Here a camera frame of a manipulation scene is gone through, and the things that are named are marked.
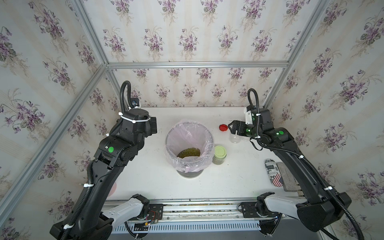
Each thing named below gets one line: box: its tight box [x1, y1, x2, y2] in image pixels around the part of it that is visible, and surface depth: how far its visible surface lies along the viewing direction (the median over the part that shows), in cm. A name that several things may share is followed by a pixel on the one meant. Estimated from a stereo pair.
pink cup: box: [108, 182, 117, 197], surface depth 83 cm
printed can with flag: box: [264, 158, 284, 188], surface depth 84 cm
